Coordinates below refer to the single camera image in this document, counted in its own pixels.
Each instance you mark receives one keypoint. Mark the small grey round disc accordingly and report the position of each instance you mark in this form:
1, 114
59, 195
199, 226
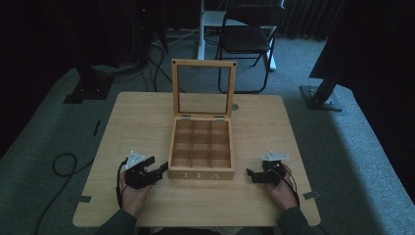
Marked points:
235, 106

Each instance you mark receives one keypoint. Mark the black stand with base plate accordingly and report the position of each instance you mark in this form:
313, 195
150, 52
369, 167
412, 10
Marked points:
89, 88

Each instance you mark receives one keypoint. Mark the wooden tea box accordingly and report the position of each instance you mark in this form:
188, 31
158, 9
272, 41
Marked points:
202, 148

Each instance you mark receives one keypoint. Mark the person's right hand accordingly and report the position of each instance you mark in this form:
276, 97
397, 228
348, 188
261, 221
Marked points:
284, 194

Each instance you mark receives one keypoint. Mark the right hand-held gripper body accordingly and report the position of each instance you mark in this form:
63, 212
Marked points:
271, 174

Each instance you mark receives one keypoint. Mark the grey tape piece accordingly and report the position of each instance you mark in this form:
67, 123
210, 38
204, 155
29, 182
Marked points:
311, 195
84, 199

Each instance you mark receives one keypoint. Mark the black folding chair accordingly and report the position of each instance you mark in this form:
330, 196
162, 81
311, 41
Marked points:
246, 39
204, 36

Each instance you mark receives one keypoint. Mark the black tape strip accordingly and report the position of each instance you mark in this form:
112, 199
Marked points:
97, 128

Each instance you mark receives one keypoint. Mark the black slanted stand base plate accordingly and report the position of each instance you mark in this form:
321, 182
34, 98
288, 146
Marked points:
321, 98

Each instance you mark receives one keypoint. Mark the dark curtain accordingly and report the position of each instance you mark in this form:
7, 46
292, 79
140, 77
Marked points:
310, 18

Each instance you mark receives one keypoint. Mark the person's left hand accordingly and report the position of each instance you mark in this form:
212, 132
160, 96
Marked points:
133, 199

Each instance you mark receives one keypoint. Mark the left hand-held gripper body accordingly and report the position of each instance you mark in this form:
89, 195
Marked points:
138, 178

